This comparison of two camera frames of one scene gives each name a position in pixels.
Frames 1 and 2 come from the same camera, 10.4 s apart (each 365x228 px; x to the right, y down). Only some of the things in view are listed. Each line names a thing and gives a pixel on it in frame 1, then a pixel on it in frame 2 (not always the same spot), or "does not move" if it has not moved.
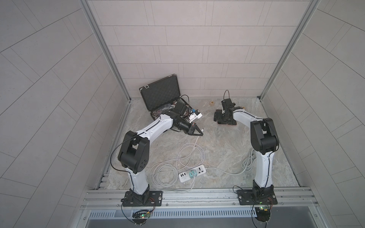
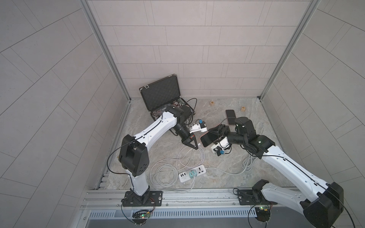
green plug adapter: x=191 y=174 does not move
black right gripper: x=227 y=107 to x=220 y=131
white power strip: x=188 y=175 does not move
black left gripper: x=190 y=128 to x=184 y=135
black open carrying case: x=160 y=96 does not move
